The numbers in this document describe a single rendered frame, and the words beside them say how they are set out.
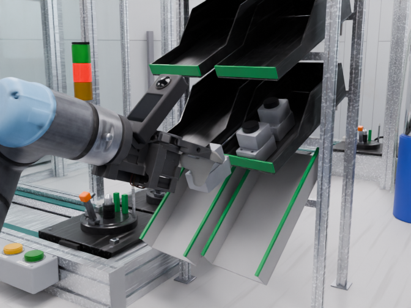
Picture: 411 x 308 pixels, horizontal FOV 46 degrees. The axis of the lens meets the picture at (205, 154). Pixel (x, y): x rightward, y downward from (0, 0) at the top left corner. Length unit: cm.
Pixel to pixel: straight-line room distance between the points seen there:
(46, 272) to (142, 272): 20
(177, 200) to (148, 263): 16
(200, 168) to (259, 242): 26
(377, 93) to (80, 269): 402
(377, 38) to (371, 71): 30
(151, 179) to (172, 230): 38
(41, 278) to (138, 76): 309
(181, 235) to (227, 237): 10
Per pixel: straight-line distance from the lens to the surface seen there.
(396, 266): 133
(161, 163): 67
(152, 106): 66
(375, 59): 480
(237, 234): 96
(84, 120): 58
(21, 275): 110
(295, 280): 120
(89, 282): 106
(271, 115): 90
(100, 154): 61
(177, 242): 100
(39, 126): 55
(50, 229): 123
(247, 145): 85
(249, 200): 99
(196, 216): 101
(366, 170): 211
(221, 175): 79
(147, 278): 112
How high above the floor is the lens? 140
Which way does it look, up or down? 12 degrees down
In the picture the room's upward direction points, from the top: straight up
